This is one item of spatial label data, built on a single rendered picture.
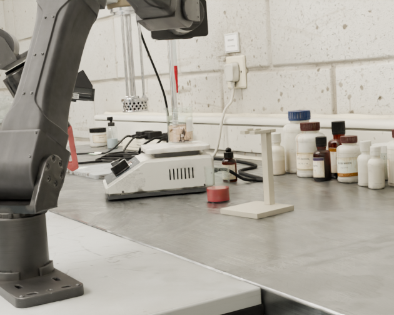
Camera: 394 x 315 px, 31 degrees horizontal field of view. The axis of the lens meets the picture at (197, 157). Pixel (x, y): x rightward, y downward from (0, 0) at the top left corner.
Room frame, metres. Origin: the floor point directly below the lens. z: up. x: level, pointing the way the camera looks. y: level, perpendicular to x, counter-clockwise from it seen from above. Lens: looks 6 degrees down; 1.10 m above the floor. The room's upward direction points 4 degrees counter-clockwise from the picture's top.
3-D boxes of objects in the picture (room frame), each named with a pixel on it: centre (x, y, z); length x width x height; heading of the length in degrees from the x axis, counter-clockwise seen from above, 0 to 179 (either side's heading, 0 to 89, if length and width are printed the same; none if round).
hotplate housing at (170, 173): (1.35, 0.07, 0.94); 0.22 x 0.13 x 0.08; 99
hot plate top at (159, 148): (1.36, 0.04, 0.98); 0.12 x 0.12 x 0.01; 9
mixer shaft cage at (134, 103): (1.77, 0.14, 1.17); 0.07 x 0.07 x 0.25
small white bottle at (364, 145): (1.27, -0.30, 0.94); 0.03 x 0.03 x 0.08
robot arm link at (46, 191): (0.78, 0.20, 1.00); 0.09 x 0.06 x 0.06; 65
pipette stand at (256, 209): (1.08, -0.09, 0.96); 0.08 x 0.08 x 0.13; 40
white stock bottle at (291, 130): (1.51, -0.22, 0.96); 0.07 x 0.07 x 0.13
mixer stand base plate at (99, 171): (1.76, 0.15, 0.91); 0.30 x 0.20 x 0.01; 121
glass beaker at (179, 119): (1.38, 0.03, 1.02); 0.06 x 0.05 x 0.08; 75
